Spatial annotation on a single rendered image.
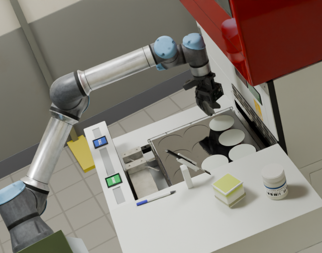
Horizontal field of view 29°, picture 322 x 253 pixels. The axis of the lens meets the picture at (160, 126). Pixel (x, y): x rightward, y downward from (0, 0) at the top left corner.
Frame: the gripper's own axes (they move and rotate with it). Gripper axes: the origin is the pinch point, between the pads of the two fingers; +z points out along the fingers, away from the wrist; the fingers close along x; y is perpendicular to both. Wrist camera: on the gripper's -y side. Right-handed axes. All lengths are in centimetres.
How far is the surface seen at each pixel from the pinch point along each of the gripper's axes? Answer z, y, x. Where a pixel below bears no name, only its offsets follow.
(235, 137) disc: 3.1, 16.7, -4.9
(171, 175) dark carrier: 3.1, 8.8, -32.6
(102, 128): -2.8, -32.2, -29.6
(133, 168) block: 3.3, -7.5, -36.9
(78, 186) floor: 93, -130, -7
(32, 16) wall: 0, -168, 29
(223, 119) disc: 3.1, 4.8, 2.1
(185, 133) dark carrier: 3.2, -3.3, -11.7
